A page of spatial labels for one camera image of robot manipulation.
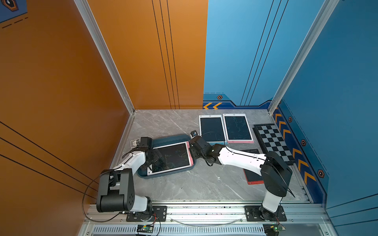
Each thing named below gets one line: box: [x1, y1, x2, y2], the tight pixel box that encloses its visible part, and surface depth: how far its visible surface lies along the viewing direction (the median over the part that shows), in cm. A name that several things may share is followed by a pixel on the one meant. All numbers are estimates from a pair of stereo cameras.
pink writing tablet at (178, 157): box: [146, 141, 194, 177], surface depth 91 cm
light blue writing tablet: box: [198, 114, 228, 147], surface depth 112 cm
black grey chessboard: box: [252, 123, 296, 166], surface depth 99 cm
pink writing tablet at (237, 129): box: [222, 113, 255, 144], surface depth 111 cm
